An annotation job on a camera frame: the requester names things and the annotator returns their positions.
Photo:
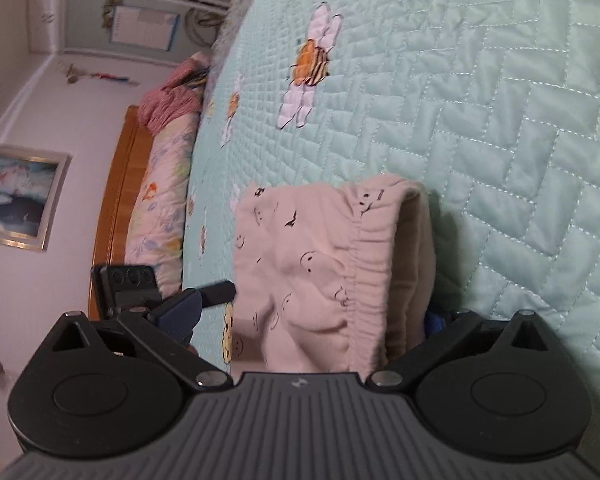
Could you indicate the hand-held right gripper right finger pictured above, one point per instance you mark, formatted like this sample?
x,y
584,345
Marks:
x,y
435,324

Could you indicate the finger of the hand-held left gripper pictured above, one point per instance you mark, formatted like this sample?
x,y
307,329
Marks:
x,y
217,294

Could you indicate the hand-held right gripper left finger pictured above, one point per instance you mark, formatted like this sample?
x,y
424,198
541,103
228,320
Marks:
x,y
182,315

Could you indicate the beige smiley print pants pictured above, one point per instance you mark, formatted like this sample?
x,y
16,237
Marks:
x,y
305,260

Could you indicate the wooden headboard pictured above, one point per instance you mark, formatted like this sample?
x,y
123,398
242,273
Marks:
x,y
115,200

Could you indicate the floral pillow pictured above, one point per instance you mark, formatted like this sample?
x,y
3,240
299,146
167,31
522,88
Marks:
x,y
165,200

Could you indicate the framed photo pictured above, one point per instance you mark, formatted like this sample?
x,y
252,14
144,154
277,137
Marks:
x,y
20,195

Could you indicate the pink knitted cloth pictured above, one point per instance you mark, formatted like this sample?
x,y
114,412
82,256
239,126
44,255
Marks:
x,y
170,97

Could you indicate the mint quilted bee blanket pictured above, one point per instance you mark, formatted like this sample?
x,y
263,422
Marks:
x,y
455,110

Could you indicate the hanging wall ornament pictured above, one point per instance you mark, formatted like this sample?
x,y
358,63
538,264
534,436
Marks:
x,y
90,75

